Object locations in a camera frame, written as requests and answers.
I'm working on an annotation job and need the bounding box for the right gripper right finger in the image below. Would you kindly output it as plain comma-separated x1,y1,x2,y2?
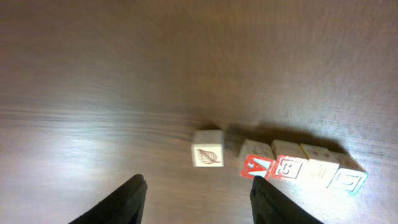
250,176,322,224

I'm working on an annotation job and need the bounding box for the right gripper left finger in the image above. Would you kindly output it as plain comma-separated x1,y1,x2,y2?
70,174,147,224

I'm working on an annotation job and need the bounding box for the red letter A block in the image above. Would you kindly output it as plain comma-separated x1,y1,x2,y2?
239,139,275,179

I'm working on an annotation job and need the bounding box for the red letter E block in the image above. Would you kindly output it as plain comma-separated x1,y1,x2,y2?
271,139,308,180

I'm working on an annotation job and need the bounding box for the plain letter J block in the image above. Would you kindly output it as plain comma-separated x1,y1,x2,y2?
299,144,340,188

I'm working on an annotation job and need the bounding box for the leaf picture wooden block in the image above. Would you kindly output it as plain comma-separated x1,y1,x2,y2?
191,129,224,167

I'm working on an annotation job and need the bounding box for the blue letter D block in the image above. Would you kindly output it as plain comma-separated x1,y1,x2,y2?
328,152,368,195

